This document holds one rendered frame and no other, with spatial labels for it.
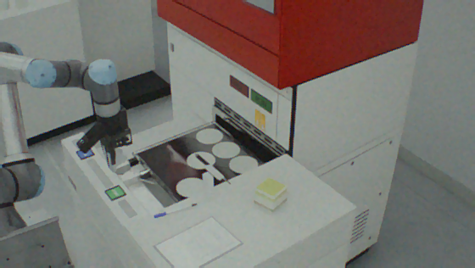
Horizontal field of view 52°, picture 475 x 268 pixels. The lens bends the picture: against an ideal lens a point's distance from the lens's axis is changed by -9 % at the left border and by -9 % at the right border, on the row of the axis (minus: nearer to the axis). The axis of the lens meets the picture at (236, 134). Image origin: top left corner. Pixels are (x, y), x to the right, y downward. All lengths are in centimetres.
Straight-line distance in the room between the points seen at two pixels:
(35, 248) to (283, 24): 99
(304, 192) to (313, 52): 45
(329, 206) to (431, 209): 165
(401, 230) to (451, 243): 30
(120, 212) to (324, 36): 85
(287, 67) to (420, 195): 184
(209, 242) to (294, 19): 70
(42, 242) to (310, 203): 82
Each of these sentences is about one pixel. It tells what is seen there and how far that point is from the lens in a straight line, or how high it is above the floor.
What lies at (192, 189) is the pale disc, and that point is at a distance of 177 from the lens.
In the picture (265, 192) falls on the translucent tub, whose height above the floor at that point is 103.
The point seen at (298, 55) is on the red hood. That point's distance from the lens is 165.
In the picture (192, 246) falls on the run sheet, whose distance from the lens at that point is 148.
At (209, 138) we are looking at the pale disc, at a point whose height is 90.
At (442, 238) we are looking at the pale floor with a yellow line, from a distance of 305.
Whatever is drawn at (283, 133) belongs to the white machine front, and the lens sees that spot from 180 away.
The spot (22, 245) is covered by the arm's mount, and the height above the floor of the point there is 98.
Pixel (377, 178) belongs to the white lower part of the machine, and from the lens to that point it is 240.
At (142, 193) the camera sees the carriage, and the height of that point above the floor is 88.
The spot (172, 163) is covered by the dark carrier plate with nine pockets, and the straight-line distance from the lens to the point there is 189.
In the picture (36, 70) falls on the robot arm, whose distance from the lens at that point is 141.
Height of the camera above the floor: 204
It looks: 34 degrees down
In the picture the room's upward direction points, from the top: straight up
